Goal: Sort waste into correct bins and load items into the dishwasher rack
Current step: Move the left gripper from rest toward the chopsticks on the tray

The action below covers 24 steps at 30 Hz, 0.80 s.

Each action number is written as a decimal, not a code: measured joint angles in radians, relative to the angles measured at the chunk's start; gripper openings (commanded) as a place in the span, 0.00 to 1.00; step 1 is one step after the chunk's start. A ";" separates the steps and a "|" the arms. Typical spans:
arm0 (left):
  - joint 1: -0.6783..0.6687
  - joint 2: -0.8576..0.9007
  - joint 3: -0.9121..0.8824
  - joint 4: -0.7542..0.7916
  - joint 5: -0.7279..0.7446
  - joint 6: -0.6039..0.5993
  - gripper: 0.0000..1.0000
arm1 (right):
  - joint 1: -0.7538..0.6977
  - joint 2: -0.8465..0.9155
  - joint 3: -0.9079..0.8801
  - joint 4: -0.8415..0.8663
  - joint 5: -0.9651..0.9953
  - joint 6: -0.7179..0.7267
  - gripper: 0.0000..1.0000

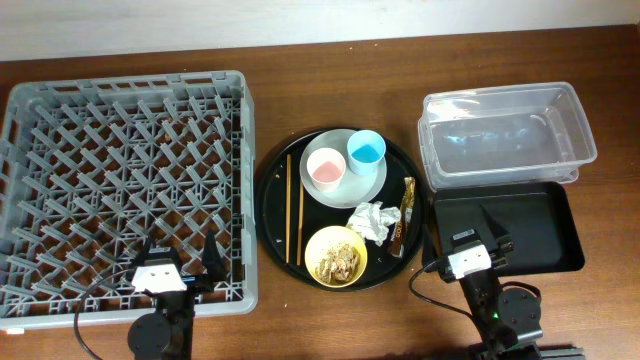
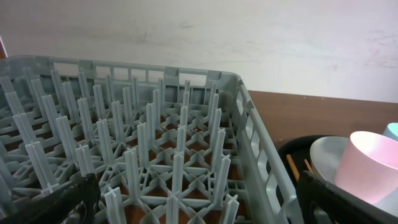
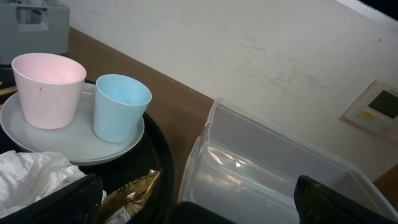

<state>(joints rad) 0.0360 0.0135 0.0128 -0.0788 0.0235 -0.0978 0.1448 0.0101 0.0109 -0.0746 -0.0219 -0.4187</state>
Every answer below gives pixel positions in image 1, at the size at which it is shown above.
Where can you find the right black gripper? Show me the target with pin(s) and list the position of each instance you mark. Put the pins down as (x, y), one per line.
(500, 251)

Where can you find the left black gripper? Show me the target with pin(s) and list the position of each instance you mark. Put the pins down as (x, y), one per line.
(198, 285)

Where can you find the brown gold snack wrapper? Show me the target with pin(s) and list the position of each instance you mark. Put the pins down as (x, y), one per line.
(396, 248)

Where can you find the white napkin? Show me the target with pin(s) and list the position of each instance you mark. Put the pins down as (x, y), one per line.
(372, 222)

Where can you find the grey round plate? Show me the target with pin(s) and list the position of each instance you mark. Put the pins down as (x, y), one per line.
(353, 189)

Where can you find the blue plastic cup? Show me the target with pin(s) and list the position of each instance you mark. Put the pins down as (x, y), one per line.
(365, 149)

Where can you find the yellow bowl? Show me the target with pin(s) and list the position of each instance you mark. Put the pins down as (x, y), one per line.
(328, 237)

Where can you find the food scraps and rice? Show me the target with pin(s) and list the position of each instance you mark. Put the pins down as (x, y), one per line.
(339, 265)

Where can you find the pink plastic cup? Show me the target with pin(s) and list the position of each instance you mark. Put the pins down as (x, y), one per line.
(326, 167)

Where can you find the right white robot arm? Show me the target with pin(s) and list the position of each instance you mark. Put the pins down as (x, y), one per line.
(506, 315)

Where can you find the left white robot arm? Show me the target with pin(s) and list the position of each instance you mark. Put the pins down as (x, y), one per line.
(167, 332)

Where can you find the grey plastic dishwasher rack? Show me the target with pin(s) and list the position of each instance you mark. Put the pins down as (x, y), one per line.
(91, 167)

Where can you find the black rectangular tray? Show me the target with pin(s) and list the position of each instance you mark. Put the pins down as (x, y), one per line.
(537, 215)

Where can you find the clear plastic bin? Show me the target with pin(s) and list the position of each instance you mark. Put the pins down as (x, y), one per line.
(503, 135)

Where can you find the round black tray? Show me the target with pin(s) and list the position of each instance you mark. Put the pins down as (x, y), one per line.
(270, 205)

